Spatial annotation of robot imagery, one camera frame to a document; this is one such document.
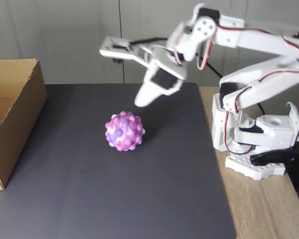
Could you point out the pink purple knobby ball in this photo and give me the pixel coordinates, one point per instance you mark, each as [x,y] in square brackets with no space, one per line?
[124,132]

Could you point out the brown cardboard box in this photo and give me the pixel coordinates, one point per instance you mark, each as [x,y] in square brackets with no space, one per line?
[20,124]

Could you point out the black table mat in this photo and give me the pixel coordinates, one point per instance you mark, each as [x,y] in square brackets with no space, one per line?
[114,186]

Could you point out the black table clamp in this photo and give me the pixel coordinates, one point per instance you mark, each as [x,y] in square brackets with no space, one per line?
[294,164]

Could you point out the small black camera module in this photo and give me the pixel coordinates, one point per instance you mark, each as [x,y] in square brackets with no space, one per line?
[117,61]

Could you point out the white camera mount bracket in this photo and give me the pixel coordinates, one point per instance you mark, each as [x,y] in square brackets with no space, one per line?
[109,52]

